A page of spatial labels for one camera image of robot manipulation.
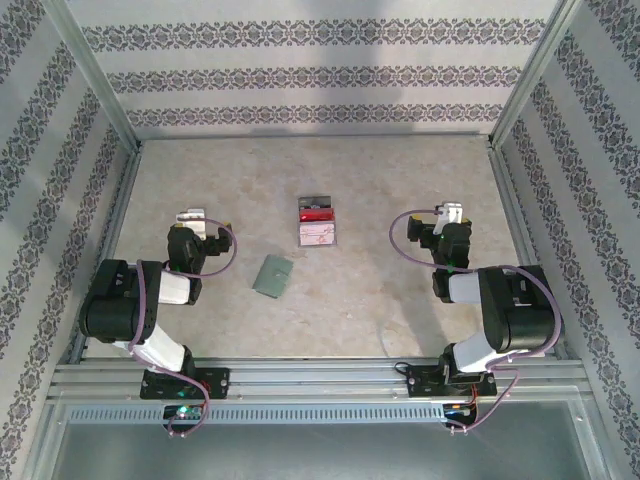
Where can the aluminium back rail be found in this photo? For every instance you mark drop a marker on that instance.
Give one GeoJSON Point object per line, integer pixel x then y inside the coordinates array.
{"type": "Point", "coordinates": [320, 135]}

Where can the dark grey credit card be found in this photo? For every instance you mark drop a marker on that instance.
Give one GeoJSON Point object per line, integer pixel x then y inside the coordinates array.
{"type": "Point", "coordinates": [315, 202]}

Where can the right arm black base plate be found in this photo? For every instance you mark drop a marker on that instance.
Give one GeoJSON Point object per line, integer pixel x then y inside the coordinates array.
{"type": "Point", "coordinates": [420, 382]}

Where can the red credit card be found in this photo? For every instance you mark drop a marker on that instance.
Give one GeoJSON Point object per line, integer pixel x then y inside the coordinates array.
{"type": "Point", "coordinates": [317, 216]}

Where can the green leather card holder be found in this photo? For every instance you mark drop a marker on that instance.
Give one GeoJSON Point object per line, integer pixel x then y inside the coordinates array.
{"type": "Point", "coordinates": [272, 275]}

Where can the aluminium frame post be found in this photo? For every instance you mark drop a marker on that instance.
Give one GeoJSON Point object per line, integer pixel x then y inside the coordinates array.
{"type": "Point", "coordinates": [95, 75]}
{"type": "Point", "coordinates": [531, 75]}

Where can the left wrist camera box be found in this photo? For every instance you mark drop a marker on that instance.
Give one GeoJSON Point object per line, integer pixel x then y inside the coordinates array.
{"type": "Point", "coordinates": [192, 216]}

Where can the left aluminium frame post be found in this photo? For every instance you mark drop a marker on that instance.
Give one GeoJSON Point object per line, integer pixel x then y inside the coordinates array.
{"type": "Point", "coordinates": [95, 75]}

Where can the aluminium mounting rail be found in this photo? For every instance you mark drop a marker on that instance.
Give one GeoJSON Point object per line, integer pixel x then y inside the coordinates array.
{"type": "Point", "coordinates": [320, 380]}

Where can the left aluminium side rail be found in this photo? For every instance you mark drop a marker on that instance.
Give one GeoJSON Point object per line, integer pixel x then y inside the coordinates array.
{"type": "Point", "coordinates": [107, 240]}

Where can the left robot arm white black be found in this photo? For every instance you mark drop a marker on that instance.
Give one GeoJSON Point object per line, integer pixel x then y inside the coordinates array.
{"type": "Point", "coordinates": [110, 310]}

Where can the right aluminium frame post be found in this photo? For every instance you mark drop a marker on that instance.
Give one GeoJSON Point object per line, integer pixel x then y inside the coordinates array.
{"type": "Point", "coordinates": [531, 75]}

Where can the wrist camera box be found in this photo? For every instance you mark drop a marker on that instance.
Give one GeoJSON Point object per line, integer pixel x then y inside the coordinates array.
{"type": "Point", "coordinates": [192, 216]}
{"type": "Point", "coordinates": [452, 211]}

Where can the right controller board orange light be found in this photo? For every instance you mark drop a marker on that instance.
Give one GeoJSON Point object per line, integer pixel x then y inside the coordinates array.
{"type": "Point", "coordinates": [457, 409]}

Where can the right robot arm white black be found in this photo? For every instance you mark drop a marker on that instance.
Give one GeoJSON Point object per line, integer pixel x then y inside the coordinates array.
{"type": "Point", "coordinates": [520, 315]}

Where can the grey metal shelf panel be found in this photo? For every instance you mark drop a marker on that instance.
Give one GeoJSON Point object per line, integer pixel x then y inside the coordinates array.
{"type": "Point", "coordinates": [320, 450]}

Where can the red and white box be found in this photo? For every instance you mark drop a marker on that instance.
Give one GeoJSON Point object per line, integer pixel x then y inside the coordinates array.
{"type": "Point", "coordinates": [332, 245]}
{"type": "Point", "coordinates": [317, 235]}

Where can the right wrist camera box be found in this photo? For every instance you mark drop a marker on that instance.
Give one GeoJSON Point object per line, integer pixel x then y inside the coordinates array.
{"type": "Point", "coordinates": [452, 211]}

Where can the aluminium side rail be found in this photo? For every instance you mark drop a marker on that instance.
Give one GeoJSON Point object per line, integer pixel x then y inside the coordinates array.
{"type": "Point", "coordinates": [107, 240]}
{"type": "Point", "coordinates": [511, 200]}

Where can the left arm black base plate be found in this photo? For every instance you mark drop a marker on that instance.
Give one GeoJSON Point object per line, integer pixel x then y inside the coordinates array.
{"type": "Point", "coordinates": [220, 382]}

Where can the right aluminium side rail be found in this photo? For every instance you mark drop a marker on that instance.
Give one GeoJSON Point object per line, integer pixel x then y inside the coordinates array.
{"type": "Point", "coordinates": [511, 200]}

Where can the left controller board green light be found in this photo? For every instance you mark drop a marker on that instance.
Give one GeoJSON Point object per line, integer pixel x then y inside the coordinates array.
{"type": "Point", "coordinates": [182, 412]}

